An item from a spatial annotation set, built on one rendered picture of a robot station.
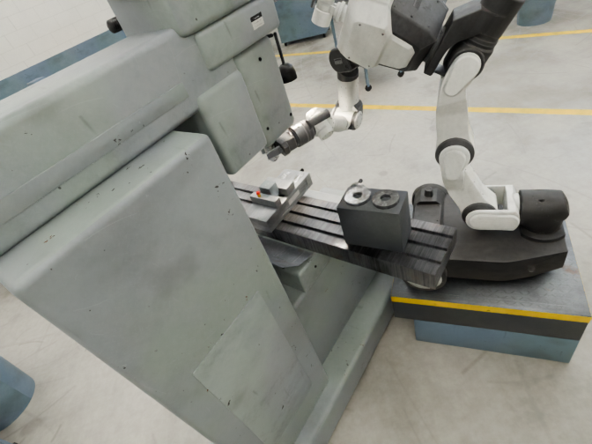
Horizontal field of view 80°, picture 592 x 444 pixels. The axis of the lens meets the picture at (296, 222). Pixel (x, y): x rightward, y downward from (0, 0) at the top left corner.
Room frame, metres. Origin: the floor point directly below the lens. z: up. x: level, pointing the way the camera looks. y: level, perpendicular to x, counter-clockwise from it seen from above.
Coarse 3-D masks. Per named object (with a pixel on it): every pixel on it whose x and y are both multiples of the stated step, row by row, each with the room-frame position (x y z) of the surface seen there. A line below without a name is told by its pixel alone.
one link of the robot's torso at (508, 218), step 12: (504, 192) 1.09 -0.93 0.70; (504, 204) 1.06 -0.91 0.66; (516, 204) 0.98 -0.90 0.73; (468, 216) 1.03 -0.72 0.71; (480, 216) 1.00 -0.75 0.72; (492, 216) 0.97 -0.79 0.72; (504, 216) 0.95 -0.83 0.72; (516, 216) 0.93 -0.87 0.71; (480, 228) 1.00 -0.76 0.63; (492, 228) 0.97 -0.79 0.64; (504, 228) 0.95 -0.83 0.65
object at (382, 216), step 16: (352, 192) 0.98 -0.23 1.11; (368, 192) 0.94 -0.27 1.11; (384, 192) 0.91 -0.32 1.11; (400, 192) 0.90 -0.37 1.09; (352, 208) 0.91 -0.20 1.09; (368, 208) 0.88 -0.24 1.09; (384, 208) 0.85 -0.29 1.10; (400, 208) 0.83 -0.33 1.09; (352, 224) 0.91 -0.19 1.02; (368, 224) 0.87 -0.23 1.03; (384, 224) 0.84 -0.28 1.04; (400, 224) 0.81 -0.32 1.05; (352, 240) 0.92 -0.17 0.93; (368, 240) 0.88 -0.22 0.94; (384, 240) 0.84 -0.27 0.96; (400, 240) 0.81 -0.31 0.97
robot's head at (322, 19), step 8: (320, 0) 1.33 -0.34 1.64; (328, 0) 1.31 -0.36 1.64; (320, 8) 1.32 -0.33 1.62; (328, 8) 1.31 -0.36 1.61; (336, 8) 1.30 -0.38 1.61; (320, 16) 1.32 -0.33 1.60; (328, 16) 1.31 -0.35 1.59; (336, 16) 1.30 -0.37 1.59; (320, 24) 1.32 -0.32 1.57; (328, 24) 1.33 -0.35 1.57
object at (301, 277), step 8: (312, 192) 1.44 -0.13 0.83; (320, 192) 1.42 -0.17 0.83; (328, 200) 1.34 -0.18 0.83; (336, 200) 1.32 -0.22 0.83; (304, 248) 1.08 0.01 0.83; (312, 256) 1.02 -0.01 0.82; (320, 256) 1.04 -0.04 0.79; (328, 256) 1.07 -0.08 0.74; (272, 264) 1.06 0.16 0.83; (304, 264) 1.00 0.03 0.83; (312, 264) 1.00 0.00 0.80; (320, 264) 1.03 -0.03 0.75; (280, 272) 1.03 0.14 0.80; (288, 272) 0.99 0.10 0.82; (296, 272) 0.97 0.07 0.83; (304, 272) 0.97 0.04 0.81; (312, 272) 0.99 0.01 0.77; (320, 272) 1.02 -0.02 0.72; (280, 280) 1.05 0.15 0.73; (288, 280) 1.00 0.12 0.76; (296, 280) 0.97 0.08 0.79; (304, 280) 0.96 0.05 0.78; (312, 280) 0.98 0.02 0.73; (296, 288) 0.98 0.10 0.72; (304, 288) 0.95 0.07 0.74
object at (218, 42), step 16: (256, 0) 1.19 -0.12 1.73; (272, 0) 1.22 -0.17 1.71; (224, 16) 1.10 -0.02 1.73; (240, 16) 1.12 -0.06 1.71; (256, 16) 1.16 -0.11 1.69; (272, 16) 1.21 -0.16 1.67; (208, 32) 1.04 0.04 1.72; (224, 32) 1.07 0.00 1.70; (240, 32) 1.11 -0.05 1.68; (256, 32) 1.15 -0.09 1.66; (208, 48) 1.02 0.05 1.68; (224, 48) 1.06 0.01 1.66; (240, 48) 1.10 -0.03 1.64; (208, 64) 1.02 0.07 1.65
